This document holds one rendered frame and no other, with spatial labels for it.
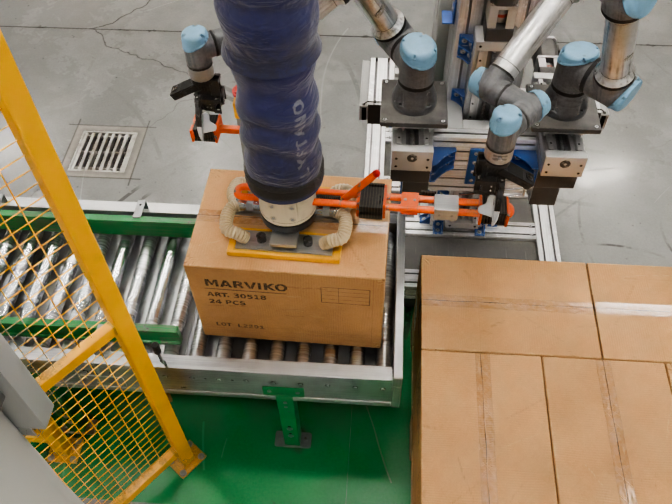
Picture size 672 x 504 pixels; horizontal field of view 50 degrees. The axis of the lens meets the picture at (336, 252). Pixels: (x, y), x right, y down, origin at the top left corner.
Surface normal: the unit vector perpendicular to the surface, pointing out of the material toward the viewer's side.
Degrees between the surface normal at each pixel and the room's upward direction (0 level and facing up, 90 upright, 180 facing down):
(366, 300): 90
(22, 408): 90
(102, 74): 0
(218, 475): 0
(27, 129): 90
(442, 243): 0
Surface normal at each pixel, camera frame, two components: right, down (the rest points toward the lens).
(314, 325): -0.10, 0.79
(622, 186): -0.02, -0.61
